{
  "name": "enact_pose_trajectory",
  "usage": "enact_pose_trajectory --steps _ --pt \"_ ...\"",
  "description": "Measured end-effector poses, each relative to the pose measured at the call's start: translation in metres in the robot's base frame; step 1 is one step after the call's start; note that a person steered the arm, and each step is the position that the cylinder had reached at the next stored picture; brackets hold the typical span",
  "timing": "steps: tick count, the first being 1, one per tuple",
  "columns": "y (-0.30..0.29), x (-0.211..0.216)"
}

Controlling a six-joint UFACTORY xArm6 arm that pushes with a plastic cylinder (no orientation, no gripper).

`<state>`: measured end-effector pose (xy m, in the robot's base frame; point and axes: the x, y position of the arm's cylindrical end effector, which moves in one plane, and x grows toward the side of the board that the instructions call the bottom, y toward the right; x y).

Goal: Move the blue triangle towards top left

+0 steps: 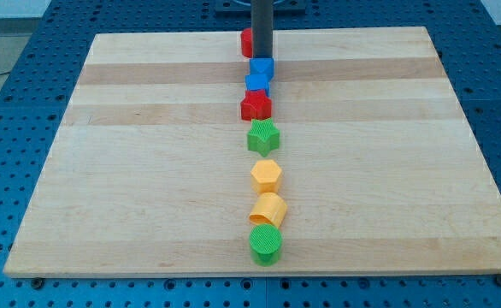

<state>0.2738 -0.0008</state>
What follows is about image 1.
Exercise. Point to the yellow half-cylinder block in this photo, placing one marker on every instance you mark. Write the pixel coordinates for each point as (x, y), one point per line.
(269, 208)

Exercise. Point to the light wooden board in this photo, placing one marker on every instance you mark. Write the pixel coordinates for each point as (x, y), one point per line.
(149, 174)

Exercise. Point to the red star block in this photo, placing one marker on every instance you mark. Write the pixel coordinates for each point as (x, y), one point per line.
(256, 105)

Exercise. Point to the yellow hexagon block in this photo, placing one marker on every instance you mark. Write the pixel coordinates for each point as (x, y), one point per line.
(266, 176)

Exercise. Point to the green star block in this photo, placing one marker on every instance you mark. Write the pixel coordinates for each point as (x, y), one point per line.
(263, 136)

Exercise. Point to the blue cube block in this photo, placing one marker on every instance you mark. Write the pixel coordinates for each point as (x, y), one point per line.
(256, 82)

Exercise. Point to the blue triangle block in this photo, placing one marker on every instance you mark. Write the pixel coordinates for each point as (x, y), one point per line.
(262, 66)

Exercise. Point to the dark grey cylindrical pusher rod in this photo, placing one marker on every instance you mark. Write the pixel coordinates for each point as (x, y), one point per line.
(262, 20)

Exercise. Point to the red cylinder block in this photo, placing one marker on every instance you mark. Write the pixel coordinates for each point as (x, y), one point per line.
(246, 42)

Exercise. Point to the green cylinder block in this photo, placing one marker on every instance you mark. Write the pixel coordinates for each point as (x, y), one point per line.
(265, 242)

